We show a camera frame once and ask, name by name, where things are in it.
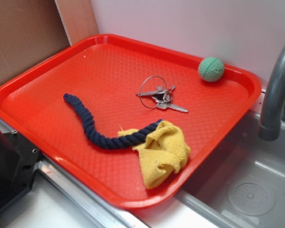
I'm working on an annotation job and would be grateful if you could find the yellow cloth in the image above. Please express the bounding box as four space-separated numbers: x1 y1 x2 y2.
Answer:
132 120 191 190

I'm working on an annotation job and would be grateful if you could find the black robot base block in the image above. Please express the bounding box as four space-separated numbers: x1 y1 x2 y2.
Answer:
0 130 40 213

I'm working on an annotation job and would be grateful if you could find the red plastic tray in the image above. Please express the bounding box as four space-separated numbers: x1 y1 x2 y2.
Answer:
0 35 261 209

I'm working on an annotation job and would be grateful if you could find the bunch of silver keys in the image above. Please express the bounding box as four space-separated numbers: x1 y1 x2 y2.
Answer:
135 76 189 113

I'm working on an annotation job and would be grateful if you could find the green dimpled ball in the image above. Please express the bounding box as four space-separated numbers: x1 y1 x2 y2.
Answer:
198 57 225 82

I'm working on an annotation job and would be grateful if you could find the grey toy sink basin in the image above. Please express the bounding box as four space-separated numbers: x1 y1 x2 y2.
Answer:
133 111 285 228

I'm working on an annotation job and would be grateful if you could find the grey toy faucet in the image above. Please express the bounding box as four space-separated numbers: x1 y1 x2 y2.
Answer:
258 46 285 141

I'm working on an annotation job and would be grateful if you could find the brown cardboard panel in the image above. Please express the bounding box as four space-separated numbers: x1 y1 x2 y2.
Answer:
0 0 98 86

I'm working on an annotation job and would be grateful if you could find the navy blue rope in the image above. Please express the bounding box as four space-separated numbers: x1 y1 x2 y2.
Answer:
63 93 163 150

